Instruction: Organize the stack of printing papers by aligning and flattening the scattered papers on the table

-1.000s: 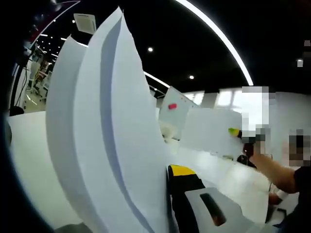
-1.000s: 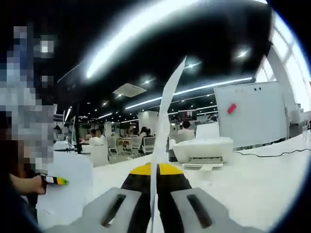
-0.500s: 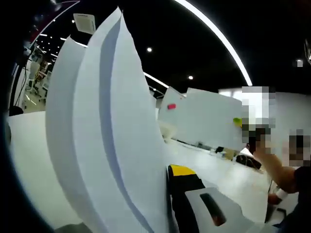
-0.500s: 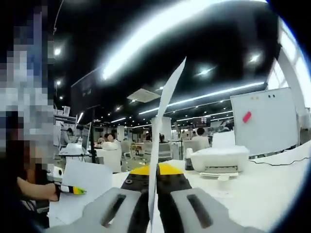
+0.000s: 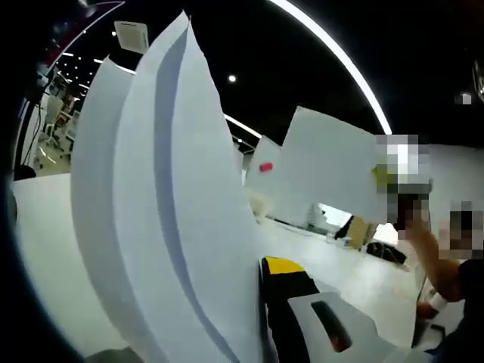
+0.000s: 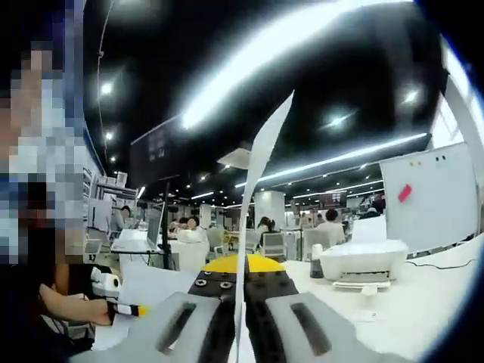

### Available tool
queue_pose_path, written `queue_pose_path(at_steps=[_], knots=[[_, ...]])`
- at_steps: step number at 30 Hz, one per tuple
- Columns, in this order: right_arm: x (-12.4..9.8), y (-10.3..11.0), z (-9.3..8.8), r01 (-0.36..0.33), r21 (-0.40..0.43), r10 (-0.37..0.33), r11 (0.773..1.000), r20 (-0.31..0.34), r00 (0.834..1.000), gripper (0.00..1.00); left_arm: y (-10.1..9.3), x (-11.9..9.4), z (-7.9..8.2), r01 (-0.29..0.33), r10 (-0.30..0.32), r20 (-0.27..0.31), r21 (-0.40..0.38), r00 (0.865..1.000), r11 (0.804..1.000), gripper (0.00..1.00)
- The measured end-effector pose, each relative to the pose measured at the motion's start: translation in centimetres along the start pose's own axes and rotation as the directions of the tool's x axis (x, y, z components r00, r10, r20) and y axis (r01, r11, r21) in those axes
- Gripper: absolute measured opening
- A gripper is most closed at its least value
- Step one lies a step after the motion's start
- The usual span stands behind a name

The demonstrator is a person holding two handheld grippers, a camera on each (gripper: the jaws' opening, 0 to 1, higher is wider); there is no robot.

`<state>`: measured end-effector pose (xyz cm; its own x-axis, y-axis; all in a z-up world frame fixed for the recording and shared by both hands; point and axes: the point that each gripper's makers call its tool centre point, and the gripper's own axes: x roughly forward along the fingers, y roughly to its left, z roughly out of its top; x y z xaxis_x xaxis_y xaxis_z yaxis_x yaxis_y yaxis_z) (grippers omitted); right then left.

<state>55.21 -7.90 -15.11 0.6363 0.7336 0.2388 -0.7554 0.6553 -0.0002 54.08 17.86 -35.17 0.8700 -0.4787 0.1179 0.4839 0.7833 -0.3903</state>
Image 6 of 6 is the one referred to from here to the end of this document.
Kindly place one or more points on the white office chair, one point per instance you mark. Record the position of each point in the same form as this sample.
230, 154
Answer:
274, 246

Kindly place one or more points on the white rolling whiteboard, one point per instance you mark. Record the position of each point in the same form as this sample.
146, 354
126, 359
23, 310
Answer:
435, 196

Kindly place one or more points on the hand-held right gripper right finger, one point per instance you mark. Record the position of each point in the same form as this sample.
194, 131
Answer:
302, 332

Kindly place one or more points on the white paper roll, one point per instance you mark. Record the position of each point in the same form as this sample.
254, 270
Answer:
317, 252

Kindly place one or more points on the red whiteboard eraser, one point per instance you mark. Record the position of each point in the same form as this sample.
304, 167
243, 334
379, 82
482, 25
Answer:
405, 192

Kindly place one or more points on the black cup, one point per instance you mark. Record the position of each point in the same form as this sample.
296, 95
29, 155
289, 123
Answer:
316, 269

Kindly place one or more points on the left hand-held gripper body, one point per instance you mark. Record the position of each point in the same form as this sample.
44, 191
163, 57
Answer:
107, 285

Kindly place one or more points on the ceiling air conditioner unit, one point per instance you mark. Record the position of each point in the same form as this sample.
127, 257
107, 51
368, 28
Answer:
235, 158

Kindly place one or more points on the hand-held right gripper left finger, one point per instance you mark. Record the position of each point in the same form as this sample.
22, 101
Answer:
170, 332

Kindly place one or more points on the black display screen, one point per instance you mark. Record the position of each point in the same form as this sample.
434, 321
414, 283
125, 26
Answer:
159, 151

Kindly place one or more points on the single white printing paper sheet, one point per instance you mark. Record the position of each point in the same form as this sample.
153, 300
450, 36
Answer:
262, 151

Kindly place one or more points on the person's left hand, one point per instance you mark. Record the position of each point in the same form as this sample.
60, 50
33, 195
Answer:
98, 312

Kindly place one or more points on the black stand pole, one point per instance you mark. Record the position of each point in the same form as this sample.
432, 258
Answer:
166, 227

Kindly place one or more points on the white desktop printer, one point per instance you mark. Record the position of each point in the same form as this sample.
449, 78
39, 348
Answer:
363, 261

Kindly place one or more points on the white laptop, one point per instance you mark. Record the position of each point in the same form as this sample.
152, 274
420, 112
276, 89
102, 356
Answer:
143, 234

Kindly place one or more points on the small white card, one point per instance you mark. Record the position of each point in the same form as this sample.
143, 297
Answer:
366, 316

